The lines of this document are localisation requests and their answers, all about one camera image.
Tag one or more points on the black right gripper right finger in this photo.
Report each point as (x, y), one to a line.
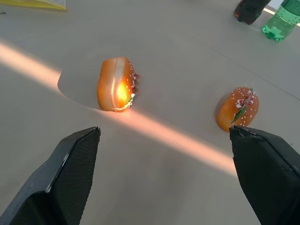
(267, 173)

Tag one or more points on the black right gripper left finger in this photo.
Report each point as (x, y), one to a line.
(68, 168)

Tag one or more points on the clear zip bag yellow print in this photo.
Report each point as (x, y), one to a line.
(47, 4)

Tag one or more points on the green soda bottle yellow cap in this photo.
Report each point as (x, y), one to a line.
(281, 23)

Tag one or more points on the dark cola bottle red cap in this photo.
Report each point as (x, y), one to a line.
(248, 11)

